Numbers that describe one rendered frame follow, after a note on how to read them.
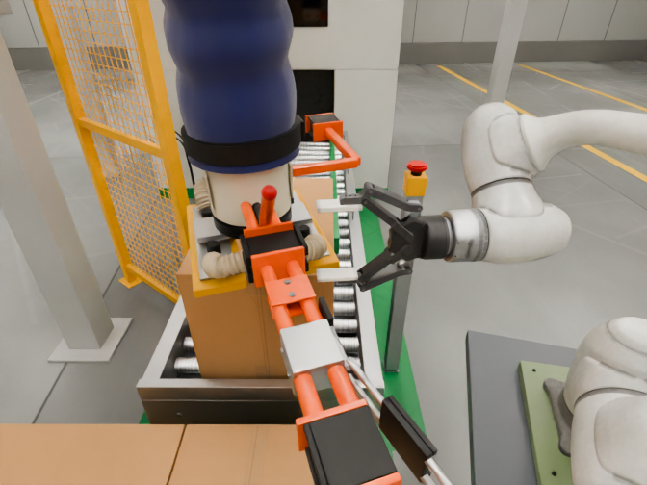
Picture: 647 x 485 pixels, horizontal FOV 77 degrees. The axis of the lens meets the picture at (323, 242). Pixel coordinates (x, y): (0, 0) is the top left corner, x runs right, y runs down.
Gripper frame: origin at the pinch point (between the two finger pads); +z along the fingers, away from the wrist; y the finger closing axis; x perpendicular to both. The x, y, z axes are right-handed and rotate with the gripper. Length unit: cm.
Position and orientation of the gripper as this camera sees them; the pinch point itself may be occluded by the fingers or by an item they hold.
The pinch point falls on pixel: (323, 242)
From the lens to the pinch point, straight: 67.4
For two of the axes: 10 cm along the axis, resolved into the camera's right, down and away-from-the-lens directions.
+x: -1.0, -5.4, 8.4
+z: -10.0, 0.5, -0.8
